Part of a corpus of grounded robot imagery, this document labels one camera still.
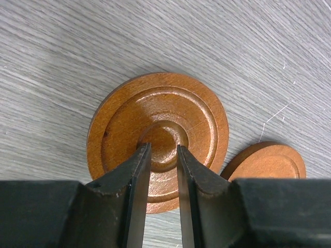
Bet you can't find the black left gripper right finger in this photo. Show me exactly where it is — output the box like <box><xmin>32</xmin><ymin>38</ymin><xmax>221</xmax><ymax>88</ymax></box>
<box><xmin>177</xmin><ymin>145</ymin><xmax>248</xmax><ymax>247</ymax></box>

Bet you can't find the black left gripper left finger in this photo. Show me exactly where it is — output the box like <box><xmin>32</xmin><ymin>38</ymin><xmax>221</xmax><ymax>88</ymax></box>
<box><xmin>84</xmin><ymin>143</ymin><xmax>152</xmax><ymax>247</ymax></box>

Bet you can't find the light woven coaster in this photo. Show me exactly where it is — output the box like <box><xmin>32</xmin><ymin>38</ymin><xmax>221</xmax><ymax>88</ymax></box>
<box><xmin>220</xmin><ymin>141</ymin><xmax>306</xmax><ymax>181</ymax></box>

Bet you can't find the brown ringed coaster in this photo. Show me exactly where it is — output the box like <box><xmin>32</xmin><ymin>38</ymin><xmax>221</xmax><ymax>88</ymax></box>
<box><xmin>86</xmin><ymin>72</ymin><xmax>229</xmax><ymax>213</ymax></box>

